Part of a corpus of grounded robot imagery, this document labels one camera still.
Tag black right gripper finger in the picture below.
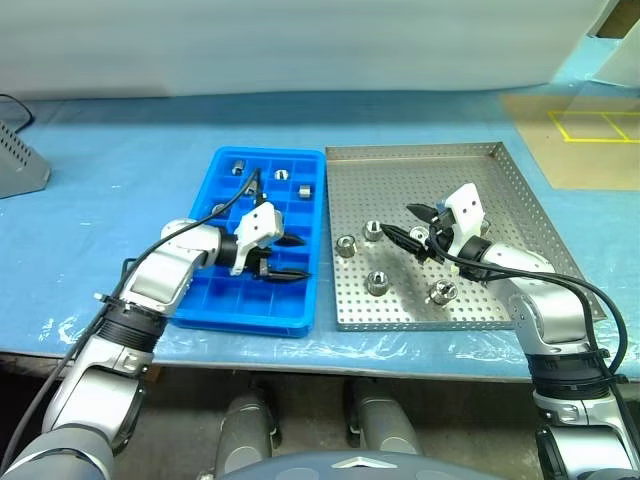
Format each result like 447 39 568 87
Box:
380 223 432 264
405 201 442 224

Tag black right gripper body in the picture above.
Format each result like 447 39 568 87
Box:
421 211 459 265

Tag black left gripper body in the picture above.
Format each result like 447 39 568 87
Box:
249 233 287 280

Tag blue compartment tray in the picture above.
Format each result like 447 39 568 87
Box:
169 145 327 339

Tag grey perforated metal box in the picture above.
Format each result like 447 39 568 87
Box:
0 119 52 200

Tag perforated metal tray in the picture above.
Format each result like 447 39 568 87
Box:
324 142 607 333

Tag grey left robot leg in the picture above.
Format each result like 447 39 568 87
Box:
214 383 279 476

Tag grey robot leg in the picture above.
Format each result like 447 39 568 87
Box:
343 378 427 457
214 383 279 476

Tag blue plastic table cover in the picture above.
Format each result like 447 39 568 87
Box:
0 89 640 375

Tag grey right robot leg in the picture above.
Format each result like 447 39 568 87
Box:
343 378 427 457

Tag dark grey robot torso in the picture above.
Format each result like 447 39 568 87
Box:
199 447 501 480

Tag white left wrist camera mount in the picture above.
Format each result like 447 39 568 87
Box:
229 203 285 276

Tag thin black cable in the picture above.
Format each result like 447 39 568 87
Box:
0 93 35 134

